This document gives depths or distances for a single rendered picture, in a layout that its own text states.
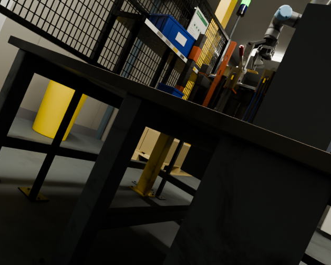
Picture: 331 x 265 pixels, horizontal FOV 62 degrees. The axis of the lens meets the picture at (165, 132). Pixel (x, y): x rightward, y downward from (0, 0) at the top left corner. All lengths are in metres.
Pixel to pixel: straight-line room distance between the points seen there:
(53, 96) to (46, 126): 0.32
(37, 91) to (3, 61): 0.49
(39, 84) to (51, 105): 0.59
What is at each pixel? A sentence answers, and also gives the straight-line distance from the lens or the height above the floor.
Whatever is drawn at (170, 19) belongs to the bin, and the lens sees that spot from 1.60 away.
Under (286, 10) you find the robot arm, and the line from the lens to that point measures 1.72.
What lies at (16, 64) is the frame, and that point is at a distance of 1.55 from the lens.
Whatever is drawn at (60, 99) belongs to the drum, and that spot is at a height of 0.41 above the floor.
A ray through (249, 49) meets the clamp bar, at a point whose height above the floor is 1.17.
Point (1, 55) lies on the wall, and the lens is 3.35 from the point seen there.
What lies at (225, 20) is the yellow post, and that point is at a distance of 2.56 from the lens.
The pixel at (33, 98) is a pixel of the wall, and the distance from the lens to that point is 3.59.
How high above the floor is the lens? 0.61
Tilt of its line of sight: 1 degrees down
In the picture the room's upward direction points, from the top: 25 degrees clockwise
